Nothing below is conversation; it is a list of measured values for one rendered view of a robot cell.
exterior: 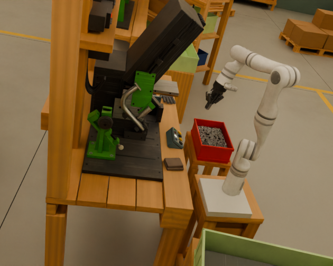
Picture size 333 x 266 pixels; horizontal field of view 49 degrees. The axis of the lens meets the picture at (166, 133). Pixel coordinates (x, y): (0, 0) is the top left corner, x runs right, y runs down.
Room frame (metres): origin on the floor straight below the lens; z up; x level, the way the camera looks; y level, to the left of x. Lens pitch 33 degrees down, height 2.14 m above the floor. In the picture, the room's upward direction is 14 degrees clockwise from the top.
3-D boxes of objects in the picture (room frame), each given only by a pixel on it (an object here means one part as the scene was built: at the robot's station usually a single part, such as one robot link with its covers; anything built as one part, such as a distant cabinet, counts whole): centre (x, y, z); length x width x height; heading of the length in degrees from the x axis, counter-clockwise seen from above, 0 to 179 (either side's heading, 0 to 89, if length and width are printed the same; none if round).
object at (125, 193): (1.97, 0.27, 0.44); 1.49 x 0.70 x 0.88; 11
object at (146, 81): (1.91, 0.20, 1.17); 0.13 x 0.12 x 0.20; 11
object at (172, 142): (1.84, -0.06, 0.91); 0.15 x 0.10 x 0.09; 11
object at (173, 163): (1.60, -0.08, 0.91); 0.10 x 0.08 x 0.03; 112
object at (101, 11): (1.65, 0.43, 1.59); 0.15 x 0.07 x 0.07; 11
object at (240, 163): (1.52, -0.41, 1.14); 0.09 x 0.09 x 0.17; 80
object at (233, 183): (1.52, -0.41, 0.98); 0.09 x 0.09 x 0.17; 10
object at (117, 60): (2.05, 0.43, 1.07); 0.30 x 0.18 x 0.34; 11
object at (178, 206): (2.03, 0.00, 0.82); 1.50 x 0.14 x 0.15; 11
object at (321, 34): (7.89, -2.57, 0.37); 1.20 x 0.80 x 0.74; 106
